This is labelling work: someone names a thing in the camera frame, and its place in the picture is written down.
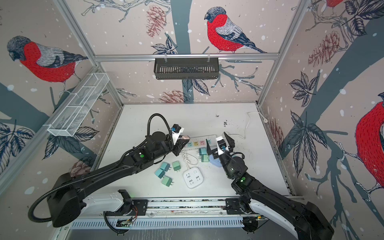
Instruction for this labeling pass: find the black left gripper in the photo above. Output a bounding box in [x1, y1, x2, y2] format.
[152, 134, 190, 161]

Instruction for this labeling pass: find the white multicolour power strip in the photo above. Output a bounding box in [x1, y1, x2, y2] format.
[184, 135, 217, 150]

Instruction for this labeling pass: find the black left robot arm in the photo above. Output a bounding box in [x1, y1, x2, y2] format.
[28, 113, 190, 228]

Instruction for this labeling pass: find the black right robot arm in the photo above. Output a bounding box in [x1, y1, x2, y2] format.
[207, 134, 335, 240]

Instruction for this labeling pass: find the teal charger plug centre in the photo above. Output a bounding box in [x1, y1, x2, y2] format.
[199, 148, 208, 156]

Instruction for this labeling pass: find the teal charger plug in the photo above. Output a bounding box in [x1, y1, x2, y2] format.
[155, 168, 165, 179]
[160, 162, 171, 172]
[199, 148, 208, 156]

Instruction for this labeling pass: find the green charger plug left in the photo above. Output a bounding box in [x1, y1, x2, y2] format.
[172, 161, 181, 172]

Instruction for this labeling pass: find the green charger plug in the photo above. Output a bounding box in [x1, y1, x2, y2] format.
[172, 161, 181, 172]
[201, 155, 210, 163]
[161, 176, 173, 187]

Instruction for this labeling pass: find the green charger plug centre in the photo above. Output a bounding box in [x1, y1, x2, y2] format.
[201, 155, 210, 163]

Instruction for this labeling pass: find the teal charger plug upper left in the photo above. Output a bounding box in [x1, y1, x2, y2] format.
[160, 162, 171, 172]

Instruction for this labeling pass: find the teal charger plug lower left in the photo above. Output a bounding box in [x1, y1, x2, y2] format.
[155, 168, 165, 179]

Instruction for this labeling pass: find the green charger plug bottom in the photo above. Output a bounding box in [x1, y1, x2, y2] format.
[161, 176, 173, 187]

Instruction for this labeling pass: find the blue square socket cube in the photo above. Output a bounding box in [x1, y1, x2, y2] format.
[209, 155, 222, 168]

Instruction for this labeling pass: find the white square socket cube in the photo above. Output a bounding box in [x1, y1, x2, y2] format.
[183, 167, 204, 189]

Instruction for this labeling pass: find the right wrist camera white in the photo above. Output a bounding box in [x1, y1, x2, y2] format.
[216, 137, 227, 156]

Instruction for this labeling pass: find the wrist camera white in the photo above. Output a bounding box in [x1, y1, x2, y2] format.
[171, 124, 184, 145]
[216, 137, 227, 156]

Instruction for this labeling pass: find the white cube socket cable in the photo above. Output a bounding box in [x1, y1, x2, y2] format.
[179, 149, 199, 170]

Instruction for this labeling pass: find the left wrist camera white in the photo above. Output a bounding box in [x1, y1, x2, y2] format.
[171, 124, 184, 145]

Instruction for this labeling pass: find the white power strip cable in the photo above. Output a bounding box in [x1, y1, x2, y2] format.
[223, 110, 268, 140]

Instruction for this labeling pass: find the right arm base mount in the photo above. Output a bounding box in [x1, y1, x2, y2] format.
[223, 198, 259, 215]

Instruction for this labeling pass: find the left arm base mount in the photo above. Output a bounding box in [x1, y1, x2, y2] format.
[106, 199, 149, 217]

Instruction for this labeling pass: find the black wall shelf basket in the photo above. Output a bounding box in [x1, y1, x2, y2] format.
[154, 58, 220, 80]

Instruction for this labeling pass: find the white wire mesh shelf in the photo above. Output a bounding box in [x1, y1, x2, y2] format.
[48, 73, 110, 137]

